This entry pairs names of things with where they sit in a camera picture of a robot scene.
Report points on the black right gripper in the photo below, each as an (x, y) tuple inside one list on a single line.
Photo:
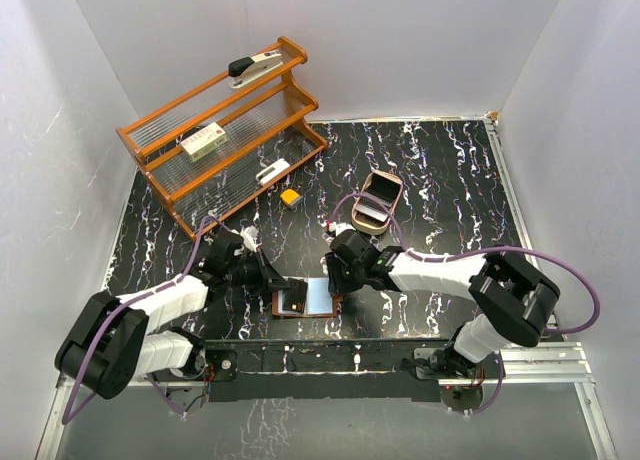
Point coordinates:
[(337, 284)]

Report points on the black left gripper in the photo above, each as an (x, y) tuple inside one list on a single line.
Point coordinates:
[(268, 280)]

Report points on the black VIP credit card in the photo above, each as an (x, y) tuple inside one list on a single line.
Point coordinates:
[(294, 297)]

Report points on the brown leather card holder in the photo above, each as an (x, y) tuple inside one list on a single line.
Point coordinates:
[(319, 303)]

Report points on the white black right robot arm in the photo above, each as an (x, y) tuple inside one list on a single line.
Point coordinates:
[(515, 299)]

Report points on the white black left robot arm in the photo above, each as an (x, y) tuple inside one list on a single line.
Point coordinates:
[(118, 338)]

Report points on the cream oval card tray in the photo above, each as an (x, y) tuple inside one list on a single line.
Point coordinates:
[(377, 202)]

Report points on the yellow grey eraser block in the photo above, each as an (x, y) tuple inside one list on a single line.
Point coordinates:
[(290, 198)]

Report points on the small white black device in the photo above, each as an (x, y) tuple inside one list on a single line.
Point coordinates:
[(272, 171)]

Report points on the orange wooden shelf rack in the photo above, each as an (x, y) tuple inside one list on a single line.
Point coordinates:
[(265, 121)]

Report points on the white staples box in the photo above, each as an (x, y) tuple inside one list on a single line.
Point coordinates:
[(203, 141)]

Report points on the black white stapler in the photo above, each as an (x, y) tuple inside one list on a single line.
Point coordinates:
[(246, 70)]

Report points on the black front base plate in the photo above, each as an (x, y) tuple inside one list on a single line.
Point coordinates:
[(319, 369)]

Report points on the aluminium frame rail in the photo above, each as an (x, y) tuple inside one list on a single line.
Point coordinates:
[(550, 362)]

